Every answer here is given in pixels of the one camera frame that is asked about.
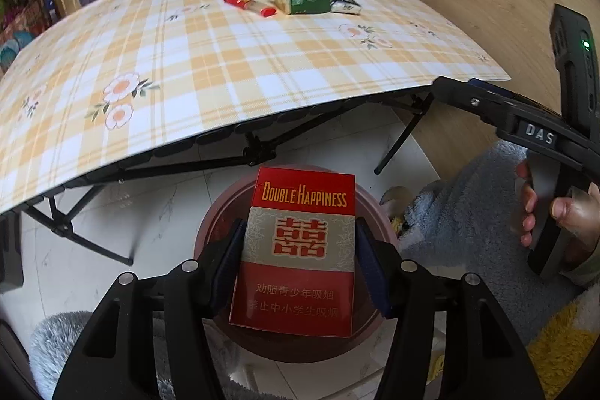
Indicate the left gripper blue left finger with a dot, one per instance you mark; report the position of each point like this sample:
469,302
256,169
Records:
219,264

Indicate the red lighter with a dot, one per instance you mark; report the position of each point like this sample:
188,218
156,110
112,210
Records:
253,6

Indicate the yellow plaid floral tablecloth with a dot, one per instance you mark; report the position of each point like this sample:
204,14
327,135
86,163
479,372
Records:
122,77

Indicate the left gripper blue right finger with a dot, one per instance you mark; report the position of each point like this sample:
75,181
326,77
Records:
377,261

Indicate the red Double Happiness cigarette pack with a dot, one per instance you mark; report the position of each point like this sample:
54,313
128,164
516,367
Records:
297,271

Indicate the dark red trash bin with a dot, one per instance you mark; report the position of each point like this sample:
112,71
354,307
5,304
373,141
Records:
235,203

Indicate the grey fuzzy slipper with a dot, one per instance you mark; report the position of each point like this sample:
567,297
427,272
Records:
51,343

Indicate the woven flower basket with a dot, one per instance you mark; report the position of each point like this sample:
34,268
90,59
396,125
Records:
29,24

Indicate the black cigarette pack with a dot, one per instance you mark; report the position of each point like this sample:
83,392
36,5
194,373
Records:
350,7

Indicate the person's right hand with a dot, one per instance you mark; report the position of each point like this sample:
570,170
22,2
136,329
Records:
578,215

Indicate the black folding table frame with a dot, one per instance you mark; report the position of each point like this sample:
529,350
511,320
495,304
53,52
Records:
249,144

